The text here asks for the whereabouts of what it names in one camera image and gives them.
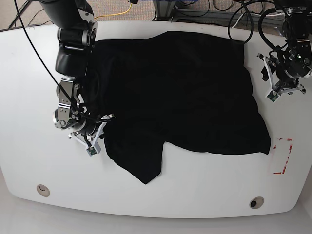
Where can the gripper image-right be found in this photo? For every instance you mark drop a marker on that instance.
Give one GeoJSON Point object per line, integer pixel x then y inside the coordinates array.
{"type": "Point", "coordinates": [279, 79]}

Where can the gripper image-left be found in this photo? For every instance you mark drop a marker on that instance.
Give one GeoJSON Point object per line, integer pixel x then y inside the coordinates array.
{"type": "Point", "coordinates": [88, 133]}

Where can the black t-shirt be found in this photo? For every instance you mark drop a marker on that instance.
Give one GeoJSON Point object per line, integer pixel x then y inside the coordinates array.
{"type": "Point", "coordinates": [189, 89]}

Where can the black robot arm image-left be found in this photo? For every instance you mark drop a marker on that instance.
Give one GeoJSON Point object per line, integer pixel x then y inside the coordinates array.
{"type": "Point", "coordinates": [76, 35]}

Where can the red tape rectangle marking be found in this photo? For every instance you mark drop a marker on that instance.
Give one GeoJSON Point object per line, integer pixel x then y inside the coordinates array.
{"type": "Point", "coordinates": [281, 154]}

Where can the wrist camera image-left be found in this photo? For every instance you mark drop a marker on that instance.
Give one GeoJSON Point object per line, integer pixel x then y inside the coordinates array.
{"type": "Point", "coordinates": [93, 150]}

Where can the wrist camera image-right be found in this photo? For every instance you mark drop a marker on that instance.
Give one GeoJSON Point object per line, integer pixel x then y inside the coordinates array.
{"type": "Point", "coordinates": [273, 95]}

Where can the left table cable grommet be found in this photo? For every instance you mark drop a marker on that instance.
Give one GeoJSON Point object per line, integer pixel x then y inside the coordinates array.
{"type": "Point", "coordinates": [43, 190]}

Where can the table cable grommet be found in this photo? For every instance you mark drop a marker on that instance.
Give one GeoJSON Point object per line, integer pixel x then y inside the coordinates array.
{"type": "Point", "coordinates": [43, 190]}
{"type": "Point", "coordinates": [256, 203]}

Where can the aluminium frame stand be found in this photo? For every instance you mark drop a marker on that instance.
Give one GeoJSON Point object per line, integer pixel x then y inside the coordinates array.
{"type": "Point", "coordinates": [241, 14]}

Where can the right table cable grommet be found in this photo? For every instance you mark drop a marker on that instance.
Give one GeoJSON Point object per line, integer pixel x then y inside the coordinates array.
{"type": "Point", "coordinates": [256, 203]}

